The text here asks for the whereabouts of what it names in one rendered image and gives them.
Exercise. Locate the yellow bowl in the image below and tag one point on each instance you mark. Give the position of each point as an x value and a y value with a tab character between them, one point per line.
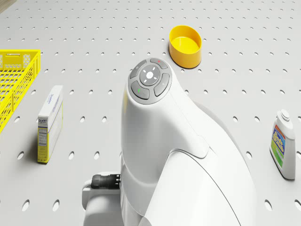
185	56

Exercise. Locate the yellow and white box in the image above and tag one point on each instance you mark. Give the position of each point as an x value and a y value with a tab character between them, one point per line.
50	127

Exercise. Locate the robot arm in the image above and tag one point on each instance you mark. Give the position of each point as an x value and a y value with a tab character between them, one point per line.
169	141

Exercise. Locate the yellow basket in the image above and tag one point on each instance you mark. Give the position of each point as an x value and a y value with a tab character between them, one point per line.
35	61

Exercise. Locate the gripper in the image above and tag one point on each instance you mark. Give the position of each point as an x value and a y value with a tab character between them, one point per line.
101	202

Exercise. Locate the small white bottle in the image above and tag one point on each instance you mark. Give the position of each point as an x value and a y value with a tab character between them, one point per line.
282	150

